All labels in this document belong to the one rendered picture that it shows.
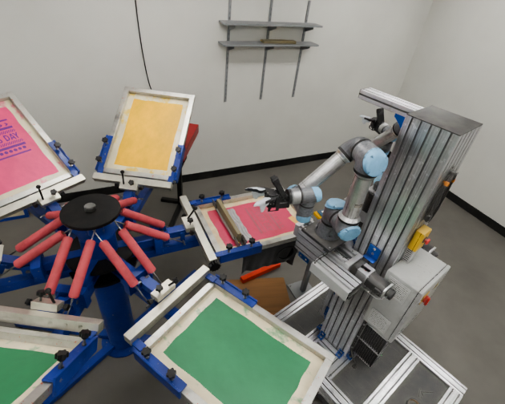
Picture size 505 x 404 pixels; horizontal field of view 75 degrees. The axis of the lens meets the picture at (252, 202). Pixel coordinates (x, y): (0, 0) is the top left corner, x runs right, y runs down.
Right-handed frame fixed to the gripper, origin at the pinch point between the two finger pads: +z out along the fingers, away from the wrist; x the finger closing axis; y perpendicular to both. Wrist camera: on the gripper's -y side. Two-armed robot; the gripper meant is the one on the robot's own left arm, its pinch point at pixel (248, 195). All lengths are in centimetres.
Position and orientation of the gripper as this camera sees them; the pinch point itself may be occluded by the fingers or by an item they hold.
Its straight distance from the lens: 148.0
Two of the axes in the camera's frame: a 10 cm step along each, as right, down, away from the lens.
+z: -9.6, 0.8, -2.5
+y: -0.6, 8.6, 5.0
